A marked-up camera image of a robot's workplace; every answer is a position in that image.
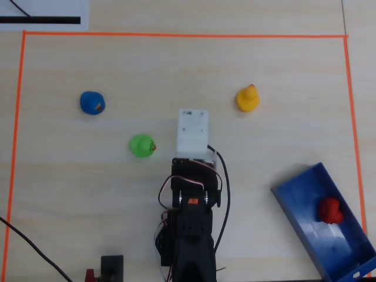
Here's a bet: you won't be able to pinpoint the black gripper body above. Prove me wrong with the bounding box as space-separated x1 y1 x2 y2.
171 157 223 195

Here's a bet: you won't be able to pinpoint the red rubber duck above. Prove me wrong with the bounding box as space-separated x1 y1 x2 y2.
318 197 344 225

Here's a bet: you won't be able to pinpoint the green rubber duck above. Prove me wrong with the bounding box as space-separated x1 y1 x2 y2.
129 133 157 159

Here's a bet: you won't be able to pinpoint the yellow rubber duck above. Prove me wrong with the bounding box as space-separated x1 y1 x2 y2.
236 84 261 113

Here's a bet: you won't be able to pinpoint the blue plastic box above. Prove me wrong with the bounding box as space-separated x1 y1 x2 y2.
270 162 376 282

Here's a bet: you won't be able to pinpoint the blue rubber duck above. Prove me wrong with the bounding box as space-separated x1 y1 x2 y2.
79 90 106 116

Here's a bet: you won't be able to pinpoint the black clamp block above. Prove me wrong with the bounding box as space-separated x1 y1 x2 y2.
100 254 125 282

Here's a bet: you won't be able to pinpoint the orange tape strip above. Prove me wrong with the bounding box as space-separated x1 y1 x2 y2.
22 30 350 39
343 35 371 278
0 30 28 282

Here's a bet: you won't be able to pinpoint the white paper with black bar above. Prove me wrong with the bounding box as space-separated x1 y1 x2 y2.
0 0 89 31

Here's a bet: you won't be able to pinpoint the red white black servo wires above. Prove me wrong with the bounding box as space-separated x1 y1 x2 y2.
152 174 224 282

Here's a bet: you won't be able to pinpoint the thick black camera cable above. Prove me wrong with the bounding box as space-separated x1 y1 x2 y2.
207 144 231 253

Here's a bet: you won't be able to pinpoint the thin black cable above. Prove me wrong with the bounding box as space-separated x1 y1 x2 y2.
0 216 73 282
9 0 35 19

